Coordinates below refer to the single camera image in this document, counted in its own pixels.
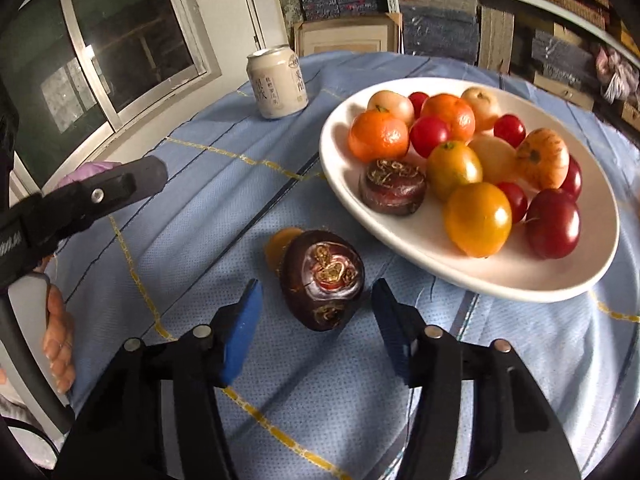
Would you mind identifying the small yellow fruit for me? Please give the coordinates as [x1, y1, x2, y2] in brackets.
[264, 226, 303, 273]

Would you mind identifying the pink plastic bag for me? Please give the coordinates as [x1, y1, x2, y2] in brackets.
[594, 47, 639, 104]

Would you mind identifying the smooth orange fruit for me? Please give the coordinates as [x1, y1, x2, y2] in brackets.
[421, 93, 476, 143]

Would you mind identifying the pale orange round fruit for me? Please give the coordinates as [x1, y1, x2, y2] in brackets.
[469, 134, 518, 184]

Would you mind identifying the person's left hand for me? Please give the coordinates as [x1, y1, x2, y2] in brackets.
[42, 284, 76, 394]

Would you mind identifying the dark brown mangosteen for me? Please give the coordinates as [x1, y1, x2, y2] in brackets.
[279, 230, 366, 332]
[358, 158, 427, 216]

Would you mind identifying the red cherry tomato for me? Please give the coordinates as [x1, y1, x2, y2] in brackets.
[494, 114, 526, 148]
[497, 182, 528, 224]
[409, 116, 449, 158]
[408, 91, 430, 120]

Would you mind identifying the dark red plum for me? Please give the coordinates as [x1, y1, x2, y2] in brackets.
[560, 155, 582, 200]
[525, 188, 582, 259]

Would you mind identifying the white framed window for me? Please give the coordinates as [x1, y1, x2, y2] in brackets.
[1, 0, 221, 192]

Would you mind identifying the white oval plate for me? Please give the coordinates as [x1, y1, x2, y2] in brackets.
[319, 77, 620, 302]

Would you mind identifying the framed picture leaning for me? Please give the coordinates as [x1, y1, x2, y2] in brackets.
[294, 13, 402, 56]

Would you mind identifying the blue checked tablecloth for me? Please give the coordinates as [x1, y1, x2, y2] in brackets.
[44, 49, 640, 480]

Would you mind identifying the yellow orange front fruit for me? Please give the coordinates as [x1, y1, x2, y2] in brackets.
[442, 182, 512, 258]

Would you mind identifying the yellow orange round fruit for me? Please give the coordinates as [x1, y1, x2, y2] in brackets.
[425, 141, 484, 202]

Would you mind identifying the beige drink can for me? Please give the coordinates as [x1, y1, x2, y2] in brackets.
[246, 44, 308, 119]

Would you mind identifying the peach coloured fruit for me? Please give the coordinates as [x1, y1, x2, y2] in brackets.
[461, 87, 502, 133]

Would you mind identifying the large orange mandarin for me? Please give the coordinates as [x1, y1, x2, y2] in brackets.
[347, 110, 409, 162]

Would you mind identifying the pale orange apricot fruit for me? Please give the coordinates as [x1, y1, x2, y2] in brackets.
[367, 90, 414, 127]

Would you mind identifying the striped yellow red apple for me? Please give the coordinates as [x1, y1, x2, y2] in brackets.
[515, 128, 570, 191]

